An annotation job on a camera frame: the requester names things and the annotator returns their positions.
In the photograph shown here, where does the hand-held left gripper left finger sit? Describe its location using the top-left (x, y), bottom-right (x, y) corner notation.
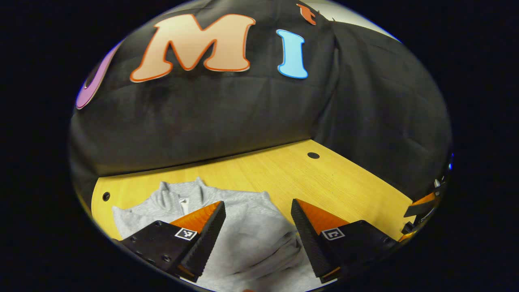
top-left (113, 200), bottom-right (227, 283)

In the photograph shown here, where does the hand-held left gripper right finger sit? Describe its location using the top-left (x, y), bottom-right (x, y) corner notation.
top-left (290, 198), bottom-right (400, 284)

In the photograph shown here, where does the black backdrop cloth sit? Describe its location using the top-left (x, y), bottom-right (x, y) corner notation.
top-left (69, 0), bottom-right (453, 203)

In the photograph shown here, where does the grey zip-neck sweatshirt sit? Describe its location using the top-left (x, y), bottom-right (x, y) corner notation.
top-left (112, 177), bottom-right (337, 292)

